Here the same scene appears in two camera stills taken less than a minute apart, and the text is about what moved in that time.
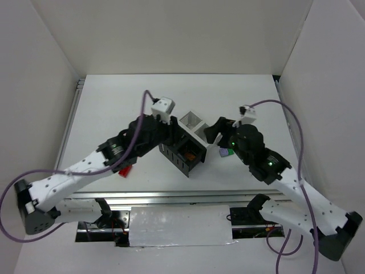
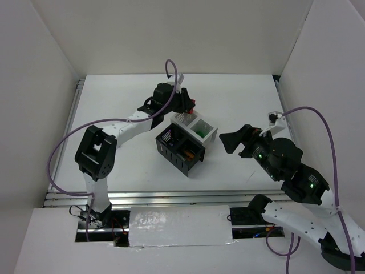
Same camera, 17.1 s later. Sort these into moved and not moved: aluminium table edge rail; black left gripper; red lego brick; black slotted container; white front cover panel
Moved: black left gripper; red lego brick
Not moved: aluminium table edge rail; black slotted container; white front cover panel
